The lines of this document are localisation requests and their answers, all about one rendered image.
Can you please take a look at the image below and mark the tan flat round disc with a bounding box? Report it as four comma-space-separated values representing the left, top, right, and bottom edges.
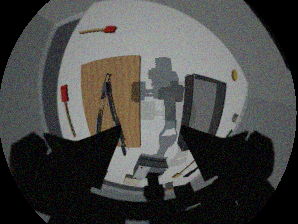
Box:
231, 69, 238, 81

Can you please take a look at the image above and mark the wooden board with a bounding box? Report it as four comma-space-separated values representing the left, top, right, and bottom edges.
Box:
80, 55, 141, 148

